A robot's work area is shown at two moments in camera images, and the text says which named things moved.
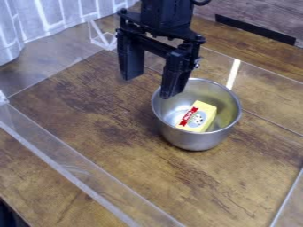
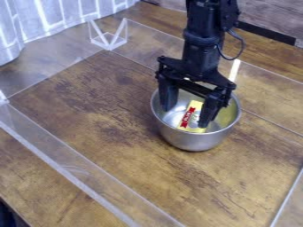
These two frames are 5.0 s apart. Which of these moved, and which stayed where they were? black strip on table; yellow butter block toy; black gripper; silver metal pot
Moved: black gripper
Stayed: silver metal pot; yellow butter block toy; black strip on table
